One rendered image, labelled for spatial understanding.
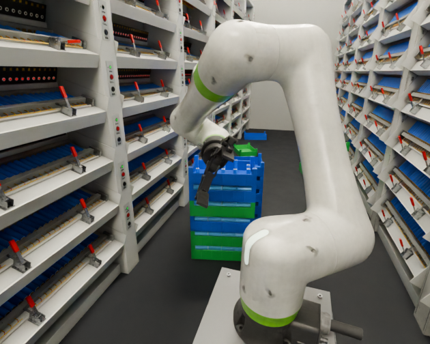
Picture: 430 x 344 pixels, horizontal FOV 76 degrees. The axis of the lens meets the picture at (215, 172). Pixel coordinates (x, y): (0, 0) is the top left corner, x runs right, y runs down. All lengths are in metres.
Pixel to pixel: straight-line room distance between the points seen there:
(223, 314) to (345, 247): 0.31
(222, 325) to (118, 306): 0.67
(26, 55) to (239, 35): 0.56
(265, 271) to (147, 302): 0.81
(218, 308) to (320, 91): 0.53
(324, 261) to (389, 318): 0.81
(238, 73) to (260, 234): 0.31
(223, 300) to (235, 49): 0.55
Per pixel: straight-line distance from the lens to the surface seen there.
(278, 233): 0.52
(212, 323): 0.69
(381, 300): 1.41
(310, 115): 0.62
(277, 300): 0.56
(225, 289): 0.75
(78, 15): 1.16
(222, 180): 1.22
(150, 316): 1.21
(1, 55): 0.86
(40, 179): 1.00
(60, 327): 1.21
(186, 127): 0.91
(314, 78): 0.63
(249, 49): 0.56
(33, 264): 0.98
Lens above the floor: 0.88
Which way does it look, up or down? 20 degrees down
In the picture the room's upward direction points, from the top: straight up
